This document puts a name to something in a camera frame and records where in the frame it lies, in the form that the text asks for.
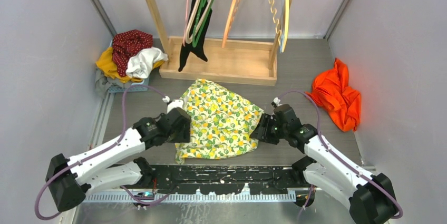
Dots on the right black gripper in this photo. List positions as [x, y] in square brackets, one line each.
[265, 121]

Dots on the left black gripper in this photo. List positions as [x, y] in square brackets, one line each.
[184, 136]

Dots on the lemon print skirt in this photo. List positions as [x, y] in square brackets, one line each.
[221, 123]

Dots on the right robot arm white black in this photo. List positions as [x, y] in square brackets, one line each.
[368, 197]

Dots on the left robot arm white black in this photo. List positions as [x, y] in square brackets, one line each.
[71, 179]

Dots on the wooden hanger rack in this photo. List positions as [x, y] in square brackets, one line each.
[242, 62]

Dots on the beige hanger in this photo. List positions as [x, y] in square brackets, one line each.
[199, 13]

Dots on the yellow hanger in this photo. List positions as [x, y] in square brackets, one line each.
[284, 26]

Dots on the white garment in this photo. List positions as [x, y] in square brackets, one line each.
[141, 65]

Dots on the orange garment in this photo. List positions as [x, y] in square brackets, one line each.
[332, 92]

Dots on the grey garment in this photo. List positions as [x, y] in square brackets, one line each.
[102, 83]

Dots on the mustard yellow garment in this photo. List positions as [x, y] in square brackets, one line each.
[105, 64]

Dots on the red polka dot garment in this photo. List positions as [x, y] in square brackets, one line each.
[126, 45]

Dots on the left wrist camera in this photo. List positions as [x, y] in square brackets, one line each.
[173, 103]

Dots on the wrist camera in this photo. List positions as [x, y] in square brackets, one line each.
[173, 103]
[276, 102]

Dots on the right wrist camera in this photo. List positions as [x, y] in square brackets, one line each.
[276, 102]

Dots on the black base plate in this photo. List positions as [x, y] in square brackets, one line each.
[223, 179]

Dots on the aluminium slotted rail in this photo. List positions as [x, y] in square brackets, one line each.
[244, 196]

